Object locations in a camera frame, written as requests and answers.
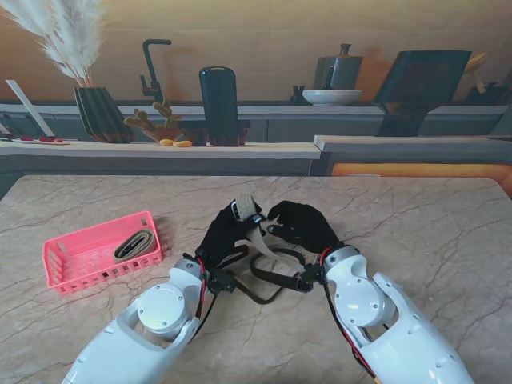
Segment black utensil holder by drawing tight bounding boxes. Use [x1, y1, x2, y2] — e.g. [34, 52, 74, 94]
[466, 81, 511, 106]

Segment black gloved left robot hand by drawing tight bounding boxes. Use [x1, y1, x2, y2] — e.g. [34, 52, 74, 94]
[194, 194, 266, 269]

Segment yellow kitchen utensils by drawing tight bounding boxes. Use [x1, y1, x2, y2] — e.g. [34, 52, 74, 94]
[463, 50, 490, 75]

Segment beige woven belt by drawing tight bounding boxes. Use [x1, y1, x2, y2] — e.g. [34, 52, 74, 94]
[113, 230, 156, 265]
[231, 193, 305, 270]

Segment red black left arm cable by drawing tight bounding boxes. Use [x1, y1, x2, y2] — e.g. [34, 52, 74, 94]
[191, 255, 219, 341]

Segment black kitchen faucet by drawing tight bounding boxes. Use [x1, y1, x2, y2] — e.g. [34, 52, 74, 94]
[139, 38, 173, 104]

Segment white plate with red food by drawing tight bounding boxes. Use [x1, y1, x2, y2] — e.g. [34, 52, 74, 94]
[10, 135, 73, 146]

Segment white ceramic bowl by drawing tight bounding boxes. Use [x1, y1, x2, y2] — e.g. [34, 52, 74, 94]
[302, 89, 364, 106]

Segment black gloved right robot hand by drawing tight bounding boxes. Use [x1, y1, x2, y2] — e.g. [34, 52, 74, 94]
[266, 199, 342, 256]

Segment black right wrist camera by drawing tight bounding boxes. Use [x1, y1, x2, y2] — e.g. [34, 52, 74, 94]
[294, 262, 324, 294]

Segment grey kitchen counter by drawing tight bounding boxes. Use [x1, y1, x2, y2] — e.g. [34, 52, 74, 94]
[0, 98, 512, 142]

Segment green cactus plant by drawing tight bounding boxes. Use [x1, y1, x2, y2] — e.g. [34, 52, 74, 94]
[122, 98, 183, 131]

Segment black tall cylinder appliance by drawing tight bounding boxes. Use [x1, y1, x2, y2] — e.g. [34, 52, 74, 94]
[198, 66, 241, 137]

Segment grey lidded pot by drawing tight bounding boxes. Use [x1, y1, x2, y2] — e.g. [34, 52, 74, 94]
[312, 42, 364, 91]

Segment white pampas grass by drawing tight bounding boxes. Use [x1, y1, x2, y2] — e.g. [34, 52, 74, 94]
[0, 0, 107, 88]

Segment wooden bowl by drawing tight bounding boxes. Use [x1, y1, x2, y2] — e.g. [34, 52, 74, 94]
[140, 127, 186, 143]

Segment light wooden counter shelf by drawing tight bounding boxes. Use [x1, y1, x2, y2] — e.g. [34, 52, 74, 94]
[0, 139, 322, 161]

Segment red black right arm cable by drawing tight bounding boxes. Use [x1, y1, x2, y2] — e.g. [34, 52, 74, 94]
[319, 247, 381, 381]

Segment dark ribbed vase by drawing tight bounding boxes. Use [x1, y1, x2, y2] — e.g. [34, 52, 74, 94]
[73, 86, 135, 144]

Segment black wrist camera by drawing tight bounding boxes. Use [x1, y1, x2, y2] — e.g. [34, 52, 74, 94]
[207, 268, 238, 298]
[294, 262, 324, 294]

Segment white leaning board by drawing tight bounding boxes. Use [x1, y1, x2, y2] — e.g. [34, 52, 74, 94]
[5, 79, 56, 138]

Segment dark brown woven belt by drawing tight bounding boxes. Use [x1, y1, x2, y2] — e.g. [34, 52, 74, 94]
[215, 246, 315, 306]

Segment red black arm cable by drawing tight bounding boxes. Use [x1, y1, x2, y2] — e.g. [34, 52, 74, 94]
[191, 255, 219, 341]
[319, 247, 381, 381]

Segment black angled slab stand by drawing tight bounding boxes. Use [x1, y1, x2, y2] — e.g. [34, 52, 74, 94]
[372, 50, 473, 138]

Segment small black countertop item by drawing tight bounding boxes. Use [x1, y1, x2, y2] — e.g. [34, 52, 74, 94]
[290, 84, 308, 106]

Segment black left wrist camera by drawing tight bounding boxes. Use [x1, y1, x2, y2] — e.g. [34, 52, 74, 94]
[207, 268, 238, 298]

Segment pale stone counter slab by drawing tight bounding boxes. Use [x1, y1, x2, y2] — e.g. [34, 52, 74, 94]
[313, 134, 512, 154]

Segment pink plastic storage basket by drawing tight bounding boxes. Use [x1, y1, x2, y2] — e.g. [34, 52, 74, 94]
[42, 210, 163, 296]

